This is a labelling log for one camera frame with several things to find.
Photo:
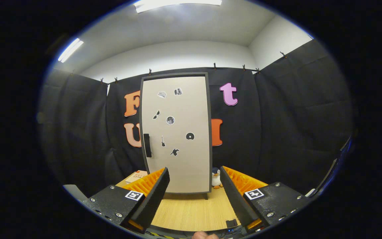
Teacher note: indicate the black backdrop cloth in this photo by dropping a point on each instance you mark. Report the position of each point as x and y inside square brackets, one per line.
[277, 116]

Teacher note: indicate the small penguin toy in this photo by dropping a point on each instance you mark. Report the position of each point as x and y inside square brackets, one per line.
[216, 179]

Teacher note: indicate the small black box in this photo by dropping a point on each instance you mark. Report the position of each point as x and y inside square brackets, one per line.
[231, 223]

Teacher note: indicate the wide ceiling light panel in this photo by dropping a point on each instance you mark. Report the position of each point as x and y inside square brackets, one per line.
[177, 4]

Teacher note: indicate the beige shoe cabinet door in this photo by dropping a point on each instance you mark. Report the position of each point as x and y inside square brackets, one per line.
[191, 106]

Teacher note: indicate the beige cover book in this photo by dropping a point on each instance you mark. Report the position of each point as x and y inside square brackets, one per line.
[137, 176]

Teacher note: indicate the row of black clips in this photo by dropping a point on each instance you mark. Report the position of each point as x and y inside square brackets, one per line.
[150, 71]

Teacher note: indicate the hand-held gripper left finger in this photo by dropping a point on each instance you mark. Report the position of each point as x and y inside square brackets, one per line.
[154, 199]

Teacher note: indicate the narrow ceiling light strip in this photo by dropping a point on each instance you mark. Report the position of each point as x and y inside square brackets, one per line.
[70, 50]

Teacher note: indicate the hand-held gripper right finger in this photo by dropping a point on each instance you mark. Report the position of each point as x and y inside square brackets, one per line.
[235, 199]

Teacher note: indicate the dark grey shoe cabinet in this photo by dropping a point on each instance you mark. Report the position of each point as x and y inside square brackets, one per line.
[174, 74]

